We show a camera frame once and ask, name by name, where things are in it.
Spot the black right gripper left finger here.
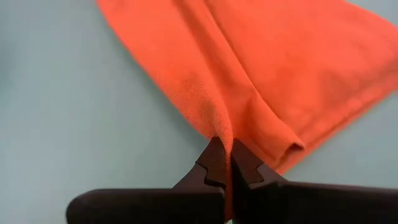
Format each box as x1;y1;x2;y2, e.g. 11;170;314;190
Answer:
66;136;233;224

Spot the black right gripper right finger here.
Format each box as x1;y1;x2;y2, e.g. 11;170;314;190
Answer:
231;138;398;224

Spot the orange towel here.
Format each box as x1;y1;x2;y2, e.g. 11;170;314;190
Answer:
95;0;398;222

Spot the green table mat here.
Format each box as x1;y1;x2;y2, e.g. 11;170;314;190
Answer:
0;0;398;224

